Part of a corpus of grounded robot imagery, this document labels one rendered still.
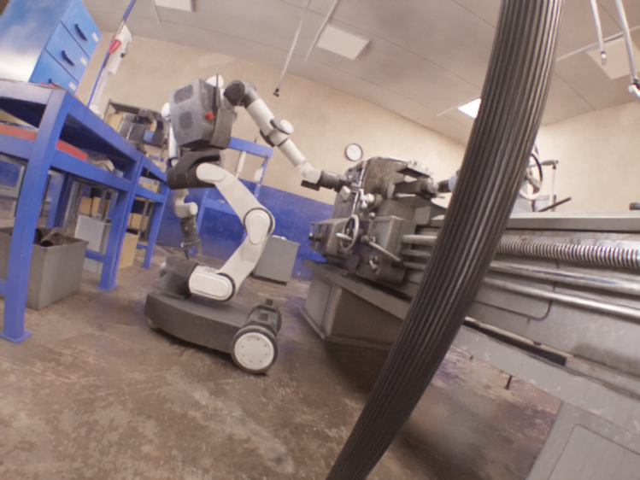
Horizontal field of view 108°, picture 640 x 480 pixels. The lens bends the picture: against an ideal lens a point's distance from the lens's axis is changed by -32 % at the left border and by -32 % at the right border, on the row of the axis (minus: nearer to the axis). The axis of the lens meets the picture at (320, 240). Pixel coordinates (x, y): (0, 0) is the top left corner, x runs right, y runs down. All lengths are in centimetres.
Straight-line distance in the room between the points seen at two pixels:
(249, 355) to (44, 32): 150
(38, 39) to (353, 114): 548
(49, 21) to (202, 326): 138
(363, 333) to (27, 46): 239
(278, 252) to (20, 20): 365
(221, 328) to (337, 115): 508
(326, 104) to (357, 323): 451
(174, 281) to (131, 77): 510
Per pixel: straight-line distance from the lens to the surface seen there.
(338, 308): 221
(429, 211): 153
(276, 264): 421
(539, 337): 101
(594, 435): 87
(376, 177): 245
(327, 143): 590
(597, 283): 84
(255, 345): 141
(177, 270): 164
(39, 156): 122
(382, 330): 238
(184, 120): 166
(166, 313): 156
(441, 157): 689
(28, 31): 149
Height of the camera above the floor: 57
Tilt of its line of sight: 1 degrees up
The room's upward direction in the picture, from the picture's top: 15 degrees clockwise
